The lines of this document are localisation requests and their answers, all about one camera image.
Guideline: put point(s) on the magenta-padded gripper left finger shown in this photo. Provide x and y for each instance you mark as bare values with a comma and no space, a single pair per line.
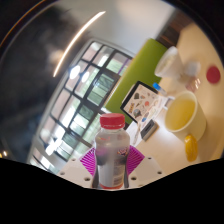
88,163

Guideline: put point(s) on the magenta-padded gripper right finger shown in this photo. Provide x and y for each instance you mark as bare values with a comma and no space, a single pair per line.
136,161

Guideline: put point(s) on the clear bottle with red cap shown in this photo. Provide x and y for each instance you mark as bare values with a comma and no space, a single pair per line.
111,150

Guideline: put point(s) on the white paper sheets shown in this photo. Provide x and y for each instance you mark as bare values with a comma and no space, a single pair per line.
135,131

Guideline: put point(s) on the small dark box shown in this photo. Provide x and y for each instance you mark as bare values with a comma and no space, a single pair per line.
149,130

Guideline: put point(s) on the black tablet with stickers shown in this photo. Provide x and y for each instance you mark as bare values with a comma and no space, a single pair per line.
141,101

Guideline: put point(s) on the large dark-framed window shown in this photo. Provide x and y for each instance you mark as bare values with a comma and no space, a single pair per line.
87,96

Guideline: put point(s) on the small blue-capped bottle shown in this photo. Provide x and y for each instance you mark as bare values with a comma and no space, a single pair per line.
159,89

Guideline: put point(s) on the group of pendant lamps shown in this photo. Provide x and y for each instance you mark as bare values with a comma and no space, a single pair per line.
75,71

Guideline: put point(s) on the green upholstered bench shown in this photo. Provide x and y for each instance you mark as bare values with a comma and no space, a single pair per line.
140,66

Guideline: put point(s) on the white bowl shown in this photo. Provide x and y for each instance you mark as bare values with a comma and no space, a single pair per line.
168,63

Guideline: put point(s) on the flat round red coaster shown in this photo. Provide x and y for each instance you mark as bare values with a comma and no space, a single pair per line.
213,74

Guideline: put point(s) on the long linear ceiling light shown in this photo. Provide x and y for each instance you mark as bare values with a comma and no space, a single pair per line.
76,40

